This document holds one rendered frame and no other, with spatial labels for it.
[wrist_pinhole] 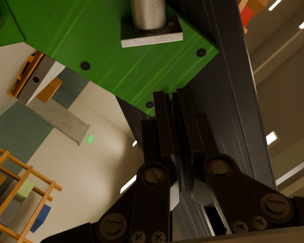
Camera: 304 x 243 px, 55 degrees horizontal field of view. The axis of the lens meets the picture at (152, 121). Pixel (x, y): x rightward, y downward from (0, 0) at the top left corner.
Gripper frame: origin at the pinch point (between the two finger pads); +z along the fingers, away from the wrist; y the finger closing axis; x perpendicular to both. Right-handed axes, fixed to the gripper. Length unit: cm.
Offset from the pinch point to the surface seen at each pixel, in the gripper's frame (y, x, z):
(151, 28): -0.1, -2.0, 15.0
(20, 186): -282, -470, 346
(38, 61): -16.9, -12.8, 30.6
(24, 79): -20.0, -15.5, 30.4
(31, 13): -10.9, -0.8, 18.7
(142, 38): -1.0, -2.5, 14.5
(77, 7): -6.6, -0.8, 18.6
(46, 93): -237, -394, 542
